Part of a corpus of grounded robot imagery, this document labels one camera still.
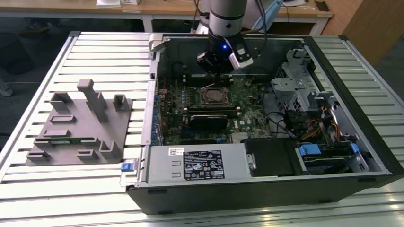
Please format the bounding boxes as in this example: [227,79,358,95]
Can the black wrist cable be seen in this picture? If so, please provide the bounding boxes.
[250,0,270,61]

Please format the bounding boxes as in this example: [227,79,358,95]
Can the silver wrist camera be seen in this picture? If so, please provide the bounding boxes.
[228,43,255,71]

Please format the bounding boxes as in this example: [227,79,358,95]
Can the black graphics card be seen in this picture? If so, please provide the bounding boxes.
[186,113,228,130]

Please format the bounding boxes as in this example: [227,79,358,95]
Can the metal drive cage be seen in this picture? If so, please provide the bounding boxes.
[271,48,320,112]

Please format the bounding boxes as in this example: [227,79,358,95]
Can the wooden desk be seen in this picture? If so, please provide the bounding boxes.
[0,0,335,36]

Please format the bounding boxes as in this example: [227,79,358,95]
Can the yellow orange power wires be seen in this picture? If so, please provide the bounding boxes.
[302,106,344,142]

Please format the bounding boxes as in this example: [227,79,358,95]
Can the black plastic bay cover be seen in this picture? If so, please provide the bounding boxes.
[244,138,310,178]

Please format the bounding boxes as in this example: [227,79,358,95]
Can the grey parts rack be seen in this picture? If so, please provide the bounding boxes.
[24,79,134,167]

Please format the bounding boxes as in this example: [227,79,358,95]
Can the black PC case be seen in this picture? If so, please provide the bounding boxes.
[126,33,404,216]

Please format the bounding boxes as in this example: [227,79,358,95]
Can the green RAM stick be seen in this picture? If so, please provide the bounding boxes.
[35,137,95,145]

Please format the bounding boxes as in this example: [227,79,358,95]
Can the CPU socket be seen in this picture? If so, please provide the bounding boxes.
[196,87,234,106]

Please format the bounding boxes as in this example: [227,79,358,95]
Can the white desk foot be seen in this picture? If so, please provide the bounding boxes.
[0,77,14,97]

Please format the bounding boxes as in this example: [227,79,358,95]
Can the grey case hinge block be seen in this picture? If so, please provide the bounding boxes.
[148,34,166,52]

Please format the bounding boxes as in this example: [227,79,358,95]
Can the metal socket cover frame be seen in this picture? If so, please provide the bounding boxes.
[198,87,234,106]

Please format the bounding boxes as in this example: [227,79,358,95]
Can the wooden cabinet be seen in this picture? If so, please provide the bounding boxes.
[322,0,404,67]

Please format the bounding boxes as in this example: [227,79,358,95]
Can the silver chipset heatsink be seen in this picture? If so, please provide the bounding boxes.
[232,132,251,143]

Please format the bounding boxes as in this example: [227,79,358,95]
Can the green motherboard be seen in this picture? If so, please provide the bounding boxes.
[156,75,274,145]

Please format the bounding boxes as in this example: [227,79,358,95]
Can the silver power supply unit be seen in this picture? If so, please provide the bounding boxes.
[139,144,254,184]

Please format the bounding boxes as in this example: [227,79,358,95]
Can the blue disk carrier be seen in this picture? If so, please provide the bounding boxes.
[296,143,360,166]

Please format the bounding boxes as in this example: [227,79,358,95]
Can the black waste bin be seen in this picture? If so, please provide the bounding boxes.
[0,32,35,74]

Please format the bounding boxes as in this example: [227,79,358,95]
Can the silver topped CPU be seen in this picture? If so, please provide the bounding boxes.
[204,91,226,103]

